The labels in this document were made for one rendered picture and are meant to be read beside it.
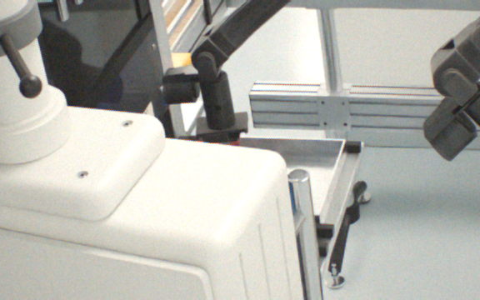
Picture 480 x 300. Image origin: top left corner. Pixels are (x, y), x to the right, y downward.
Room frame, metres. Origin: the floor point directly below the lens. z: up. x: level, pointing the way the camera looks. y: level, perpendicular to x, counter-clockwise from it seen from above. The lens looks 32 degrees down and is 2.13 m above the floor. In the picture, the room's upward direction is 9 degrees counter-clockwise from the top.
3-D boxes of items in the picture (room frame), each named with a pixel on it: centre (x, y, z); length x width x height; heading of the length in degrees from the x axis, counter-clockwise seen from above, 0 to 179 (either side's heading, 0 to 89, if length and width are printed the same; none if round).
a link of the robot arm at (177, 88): (1.89, 0.06, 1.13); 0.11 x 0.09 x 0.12; 76
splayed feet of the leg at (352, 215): (2.76, -0.30, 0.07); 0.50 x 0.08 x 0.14; 159
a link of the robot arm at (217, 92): (1.88, 0.03, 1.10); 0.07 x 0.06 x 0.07; 76
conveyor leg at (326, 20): (2.76, -0.30, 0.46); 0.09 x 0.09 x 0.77; 69
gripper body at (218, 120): (1.88, 0.02, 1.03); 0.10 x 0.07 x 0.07; 84
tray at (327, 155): (1.84, -0.02, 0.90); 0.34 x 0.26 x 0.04; 69
